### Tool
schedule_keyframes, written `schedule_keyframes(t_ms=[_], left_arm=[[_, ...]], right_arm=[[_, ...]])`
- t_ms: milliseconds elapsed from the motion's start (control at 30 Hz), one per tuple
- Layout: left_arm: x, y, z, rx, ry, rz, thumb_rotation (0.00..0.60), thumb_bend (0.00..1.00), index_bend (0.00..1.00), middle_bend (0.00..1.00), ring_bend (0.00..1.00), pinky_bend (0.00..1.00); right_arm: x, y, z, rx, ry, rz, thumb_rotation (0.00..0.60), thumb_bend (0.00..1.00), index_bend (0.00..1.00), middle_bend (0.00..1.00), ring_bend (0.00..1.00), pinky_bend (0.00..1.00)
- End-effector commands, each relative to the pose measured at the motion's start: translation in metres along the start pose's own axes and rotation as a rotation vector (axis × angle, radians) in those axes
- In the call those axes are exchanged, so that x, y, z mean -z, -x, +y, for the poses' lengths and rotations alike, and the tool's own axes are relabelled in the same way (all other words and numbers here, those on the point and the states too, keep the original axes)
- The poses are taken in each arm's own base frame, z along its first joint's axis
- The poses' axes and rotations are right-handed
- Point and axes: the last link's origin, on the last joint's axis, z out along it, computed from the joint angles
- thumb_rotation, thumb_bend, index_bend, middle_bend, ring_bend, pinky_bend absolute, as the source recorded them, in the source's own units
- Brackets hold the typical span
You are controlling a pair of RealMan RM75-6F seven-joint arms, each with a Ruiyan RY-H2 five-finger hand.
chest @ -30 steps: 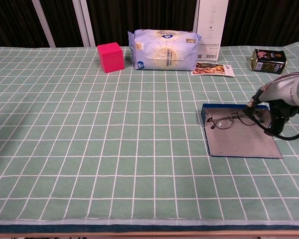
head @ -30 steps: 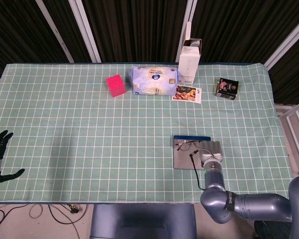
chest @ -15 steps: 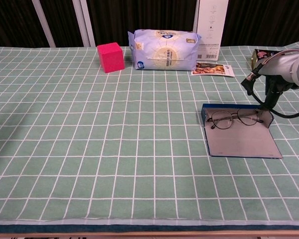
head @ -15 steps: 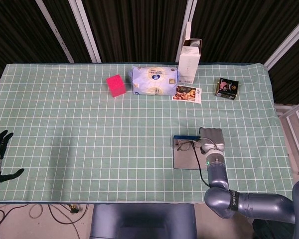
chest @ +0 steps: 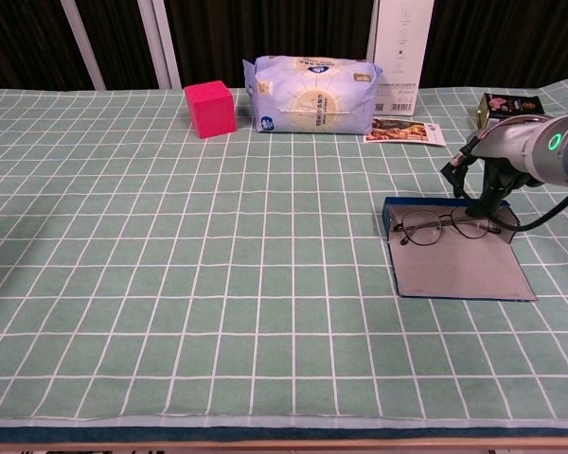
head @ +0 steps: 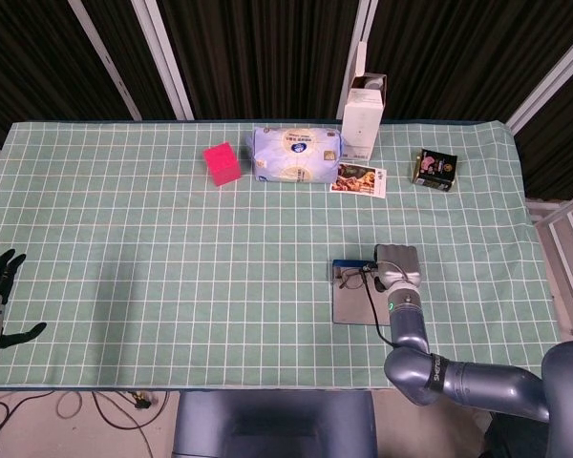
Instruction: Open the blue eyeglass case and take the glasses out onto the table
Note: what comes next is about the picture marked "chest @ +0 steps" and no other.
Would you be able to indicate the small snack card packet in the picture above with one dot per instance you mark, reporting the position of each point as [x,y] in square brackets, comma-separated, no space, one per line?
[402,130]

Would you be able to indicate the pink cube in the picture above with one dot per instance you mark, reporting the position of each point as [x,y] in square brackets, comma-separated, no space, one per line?
[210,111]

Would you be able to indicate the black pleated curtain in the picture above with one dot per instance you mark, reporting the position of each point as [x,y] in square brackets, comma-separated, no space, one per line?
[289,28]

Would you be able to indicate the black printed tin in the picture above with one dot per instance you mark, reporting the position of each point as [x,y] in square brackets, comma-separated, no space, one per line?
[506,105]

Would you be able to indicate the blue patterned box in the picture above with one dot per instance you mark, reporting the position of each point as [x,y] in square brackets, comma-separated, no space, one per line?
[454,269]

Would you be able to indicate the tall white carton box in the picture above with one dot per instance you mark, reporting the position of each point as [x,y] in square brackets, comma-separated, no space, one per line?
[402,47]

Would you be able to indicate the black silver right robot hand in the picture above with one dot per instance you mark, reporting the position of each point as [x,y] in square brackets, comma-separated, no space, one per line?
[506,142]

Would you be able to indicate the white aluminium frame post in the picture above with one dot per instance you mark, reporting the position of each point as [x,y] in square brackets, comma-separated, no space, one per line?
[158,42]
[83,47]

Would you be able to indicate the green checkered tablecloth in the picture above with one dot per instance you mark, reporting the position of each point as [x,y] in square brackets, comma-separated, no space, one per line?
[170,284]

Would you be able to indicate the thin-framed eyeglasses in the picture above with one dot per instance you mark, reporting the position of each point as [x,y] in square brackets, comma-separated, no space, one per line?
[423,229]

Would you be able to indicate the light blue tissue pack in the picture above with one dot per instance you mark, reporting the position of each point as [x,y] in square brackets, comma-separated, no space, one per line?
[312,99]

